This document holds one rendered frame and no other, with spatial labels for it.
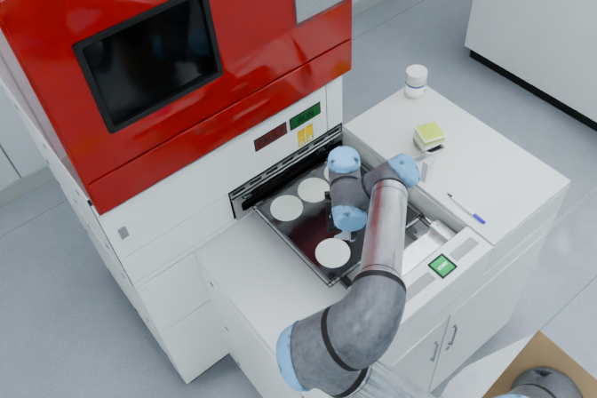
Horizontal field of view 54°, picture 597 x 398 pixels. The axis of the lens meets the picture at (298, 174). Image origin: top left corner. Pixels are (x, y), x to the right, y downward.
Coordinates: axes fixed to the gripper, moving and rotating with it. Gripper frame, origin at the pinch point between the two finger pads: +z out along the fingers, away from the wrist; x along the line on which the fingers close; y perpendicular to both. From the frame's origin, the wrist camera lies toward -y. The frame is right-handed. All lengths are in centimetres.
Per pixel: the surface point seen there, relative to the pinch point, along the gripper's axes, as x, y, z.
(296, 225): -10.5, 16.2, 7.4
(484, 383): 37.5, -29.6, 14.5
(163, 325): 3, 63, 41
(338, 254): 0.9, 4.3, 7.2
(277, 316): 15.3, 23.0, 14.3
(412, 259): 3.1, -16.5, 9.5
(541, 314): -17, -80, 99
